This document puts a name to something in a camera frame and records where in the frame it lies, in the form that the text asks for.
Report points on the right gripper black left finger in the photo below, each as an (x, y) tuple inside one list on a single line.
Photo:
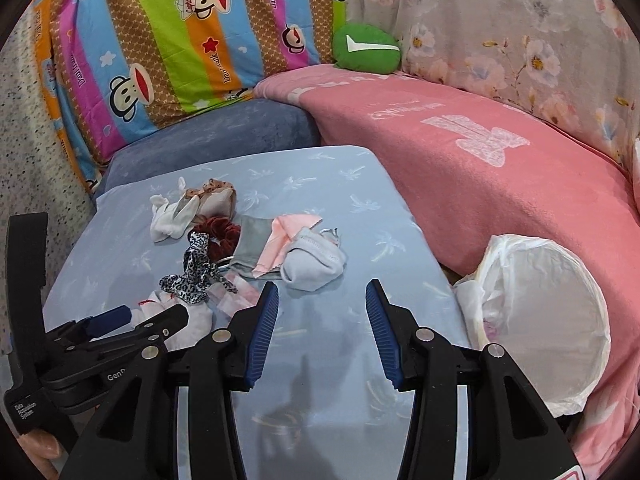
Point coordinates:
[(228, 360)]

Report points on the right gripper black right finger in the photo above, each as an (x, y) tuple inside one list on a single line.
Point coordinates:
[(418, 359)]

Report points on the light grey sock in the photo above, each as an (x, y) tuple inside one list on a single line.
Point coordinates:
[(313, 260)]

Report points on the pink white plastic wrapper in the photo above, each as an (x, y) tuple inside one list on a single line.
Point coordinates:
[(243, 295)]

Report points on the person's left hand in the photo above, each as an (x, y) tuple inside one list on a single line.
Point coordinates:
[(42, 449)]

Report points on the dark red velvet scrunchie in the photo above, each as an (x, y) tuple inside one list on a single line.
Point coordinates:
[(223, 236)]

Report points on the grey cloth piece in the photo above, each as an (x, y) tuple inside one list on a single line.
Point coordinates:
[(254, 233)]

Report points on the pink cloth piece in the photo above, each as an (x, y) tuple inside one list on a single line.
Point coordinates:
[(283, 231)]

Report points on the white crumpled cloth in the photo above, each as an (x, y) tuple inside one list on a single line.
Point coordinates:
[(170, 220)]

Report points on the beige sock with brown trim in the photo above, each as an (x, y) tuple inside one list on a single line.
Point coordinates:
[(215, 198)]

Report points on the pink blanket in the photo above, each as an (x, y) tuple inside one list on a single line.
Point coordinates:
[(470, 168)]

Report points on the dark blue velvet pillow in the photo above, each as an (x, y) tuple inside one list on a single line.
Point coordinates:
[(247, 128)]

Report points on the green round plush cushion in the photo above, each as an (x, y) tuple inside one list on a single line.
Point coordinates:
[(365, 48)]

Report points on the colourful monkey striped sheet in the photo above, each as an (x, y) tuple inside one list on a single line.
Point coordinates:
[(116, 71)]

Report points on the grey floral sheet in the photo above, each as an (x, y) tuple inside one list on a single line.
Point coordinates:
[(571, 63)]

